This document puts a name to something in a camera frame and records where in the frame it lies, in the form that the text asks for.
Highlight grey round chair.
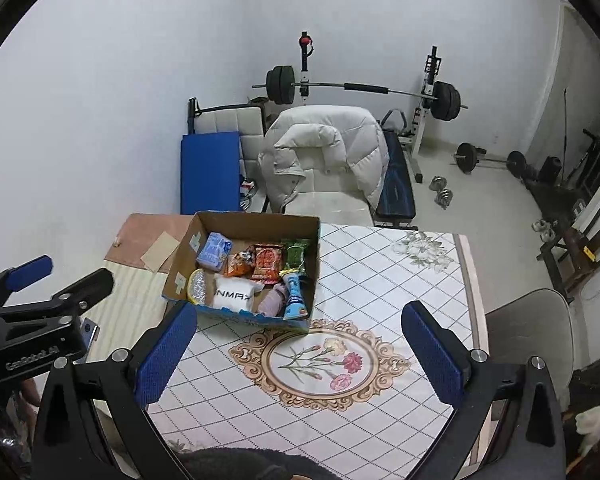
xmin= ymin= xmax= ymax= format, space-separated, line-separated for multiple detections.
xmin=484 ymin=288 xmax=577 ymax=413

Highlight barbell with black plates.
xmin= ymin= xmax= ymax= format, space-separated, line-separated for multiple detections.
xmin=251 ymin=65 xmax=470 ymax=122

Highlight black weight bench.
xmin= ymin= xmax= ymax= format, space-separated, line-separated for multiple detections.
xmin=374 ymin=109 xmax=420 ymax=231

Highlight blue snack packet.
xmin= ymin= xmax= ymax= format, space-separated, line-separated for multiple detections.
xmin=196 ymin=232 xmax=234 ymax=271

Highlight white down jacket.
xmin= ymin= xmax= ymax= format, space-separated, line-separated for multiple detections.
xmin=257 ymin=105 xmax=392 ymax=214

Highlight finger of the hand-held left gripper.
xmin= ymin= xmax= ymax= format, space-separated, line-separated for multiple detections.
xmin=0 ymin=255 xmax=54 ymax=307
xmin=0 ymin=268 xmax=116 ymax=326

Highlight green snack packet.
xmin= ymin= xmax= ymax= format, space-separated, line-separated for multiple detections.
xmin=284 ymin=239 xmax=314 ymax=275

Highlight tan cardboard piece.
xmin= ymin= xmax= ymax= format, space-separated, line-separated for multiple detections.
xmin=140 ymin=232 xmax=182 ymax=274

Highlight orange snack packet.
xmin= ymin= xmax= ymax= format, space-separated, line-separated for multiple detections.
xmin=227 ymin=251 xmax=254 ymax=278

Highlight short barbell black plates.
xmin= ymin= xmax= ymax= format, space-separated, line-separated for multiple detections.
xmin=450 ymin=142 xmax=529 ymax=179

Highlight pink cloth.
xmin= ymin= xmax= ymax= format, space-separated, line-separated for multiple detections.
xmin=103 ymin=213 xmax=196 ymax=275

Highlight black exercise bike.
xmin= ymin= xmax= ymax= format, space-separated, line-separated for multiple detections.
xmin=564 ymin=129 xmax=600 ymax=188

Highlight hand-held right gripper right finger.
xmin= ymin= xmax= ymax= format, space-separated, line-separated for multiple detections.
xmin=401 ymin=301 xmax=567 ymax=480

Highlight white padded chair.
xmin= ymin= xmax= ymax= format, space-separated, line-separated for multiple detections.
xmin=284 ymin=172 xmax=375 ymax=227
xmin=187 ymin=97 xmax=267 ymax=137

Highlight red white small box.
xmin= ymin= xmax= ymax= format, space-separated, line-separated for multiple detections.
xmin=239 ymin=179 xmax=260 ymax=209

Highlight cardboard box blue print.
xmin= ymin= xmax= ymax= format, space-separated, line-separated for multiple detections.
xmin=162 ymin=211 xmax=322 ymax=332

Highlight small blue grey device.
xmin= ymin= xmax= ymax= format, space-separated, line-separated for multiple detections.
xmin=79 ymin=319 xmax=102 ymax=348

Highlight small white shoes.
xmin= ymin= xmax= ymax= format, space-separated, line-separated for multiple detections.
xmin=531 ymin=218 xmax=557 ymax=241

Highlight blue white tube packet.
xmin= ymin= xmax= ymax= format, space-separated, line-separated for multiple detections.
xmin=279 ymin=269 xmax=312 ymax=321

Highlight purple knitted cloth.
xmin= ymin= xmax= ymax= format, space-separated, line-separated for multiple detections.
xmin=259 ymin=283 xmax=289 ymax=317

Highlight person's dark fleece clothing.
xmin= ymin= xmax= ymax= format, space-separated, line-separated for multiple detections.
xmin=185 ymin=447 xmax=326 ymax=480

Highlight red snack packet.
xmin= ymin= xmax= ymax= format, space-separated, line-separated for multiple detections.
xmin=251 ymin=243 xmax=286 ymax=281

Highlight bamboo slat mat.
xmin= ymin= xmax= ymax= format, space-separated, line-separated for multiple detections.
xmin=81 ymin=260 xmax=182 ymax=367

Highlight beige door frame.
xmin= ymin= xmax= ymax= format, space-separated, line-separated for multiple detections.
xmin=525 ymin=0 xmax=600 ymax=161

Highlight blue folded mat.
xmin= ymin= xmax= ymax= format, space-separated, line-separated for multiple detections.
xmin=179 ymin=131 xmax=244 ymax=215

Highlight dark wooden chair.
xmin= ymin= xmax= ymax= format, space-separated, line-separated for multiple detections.
xmin=536 ymin=194 xmax=600 ymax=305

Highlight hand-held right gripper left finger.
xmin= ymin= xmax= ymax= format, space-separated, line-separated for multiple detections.
xmin=32 ymin=301 xmax=199 ymax=480

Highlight black bag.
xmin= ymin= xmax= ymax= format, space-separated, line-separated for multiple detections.
xmin=537 ymin=156 xmax=564 ymax=186

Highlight white soft packet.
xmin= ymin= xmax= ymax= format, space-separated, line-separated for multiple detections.
xmin=211 ymin=275 xmax=264 ymax=314

